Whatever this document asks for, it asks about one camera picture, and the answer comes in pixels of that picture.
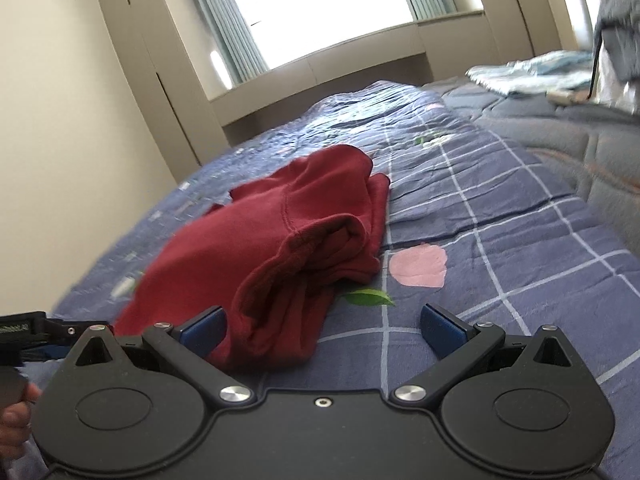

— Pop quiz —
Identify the left light blue curtain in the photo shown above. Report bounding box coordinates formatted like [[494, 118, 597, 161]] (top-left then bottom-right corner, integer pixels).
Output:
[[195, 0, 268, 86]]

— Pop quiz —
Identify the left hand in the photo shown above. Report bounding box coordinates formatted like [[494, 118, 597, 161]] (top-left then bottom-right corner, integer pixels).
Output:
[[0, 382, 41, 460]]

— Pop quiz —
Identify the beige window bench cabinet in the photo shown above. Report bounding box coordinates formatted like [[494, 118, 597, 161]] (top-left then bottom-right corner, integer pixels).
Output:
[[98, 0, 563, 179]]

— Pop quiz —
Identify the blue plaid floral quilt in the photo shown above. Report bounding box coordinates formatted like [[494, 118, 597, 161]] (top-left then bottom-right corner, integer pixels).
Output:
[[1, 82, 639, 479]]

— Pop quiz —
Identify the grey jacket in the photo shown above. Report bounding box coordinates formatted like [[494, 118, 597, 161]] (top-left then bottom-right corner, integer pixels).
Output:
[[589, 0, 639, 115]]

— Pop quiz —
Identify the dark red small garment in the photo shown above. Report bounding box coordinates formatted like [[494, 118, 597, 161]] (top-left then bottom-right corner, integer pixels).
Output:
[[114, 145, 390, 370]]

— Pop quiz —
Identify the grey quilted mattress pad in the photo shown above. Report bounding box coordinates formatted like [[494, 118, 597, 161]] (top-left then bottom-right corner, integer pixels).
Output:
[[423, 77, 639, 254]]

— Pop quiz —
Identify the light blue patterned cloth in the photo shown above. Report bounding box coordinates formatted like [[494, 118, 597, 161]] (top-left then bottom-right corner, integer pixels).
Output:
[[465, 50, 593, 96]]

